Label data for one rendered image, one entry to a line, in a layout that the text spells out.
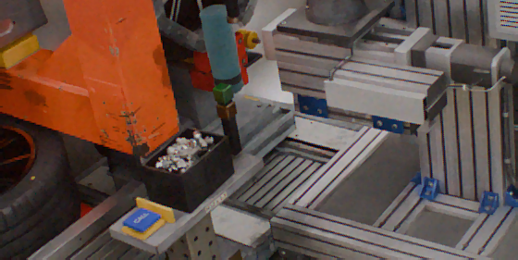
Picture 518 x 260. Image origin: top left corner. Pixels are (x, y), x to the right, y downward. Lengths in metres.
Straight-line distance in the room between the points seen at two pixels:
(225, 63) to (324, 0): 0.53
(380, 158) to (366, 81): 0.70
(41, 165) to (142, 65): 0.43
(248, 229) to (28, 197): 0.73
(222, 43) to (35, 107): 0.57
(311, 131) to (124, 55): 1.13
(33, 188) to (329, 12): 0.91
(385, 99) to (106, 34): 0.71
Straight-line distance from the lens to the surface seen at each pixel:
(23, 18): 3.01
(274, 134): 3.43
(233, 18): 2.78
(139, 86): 2.63
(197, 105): 3.29
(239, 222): 3.14
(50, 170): 2.80
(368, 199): 2.92
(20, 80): 2.95
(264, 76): 4.10
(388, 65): 2.47
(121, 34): 2.55
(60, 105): 2.86
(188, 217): 2.55
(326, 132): 3.50
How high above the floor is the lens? 1.89
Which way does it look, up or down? 29 degrees down
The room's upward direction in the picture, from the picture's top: 10 degrees counter-clockwise
